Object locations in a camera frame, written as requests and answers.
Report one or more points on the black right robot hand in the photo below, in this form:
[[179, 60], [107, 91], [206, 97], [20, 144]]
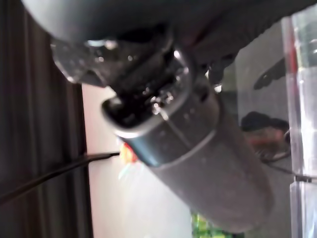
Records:
[[198, 161]]

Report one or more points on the pale shelf back panel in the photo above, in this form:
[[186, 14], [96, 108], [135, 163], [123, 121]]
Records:
[[148, 198]]

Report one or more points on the pale green box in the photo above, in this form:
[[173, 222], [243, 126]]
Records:
[[203, 229]]

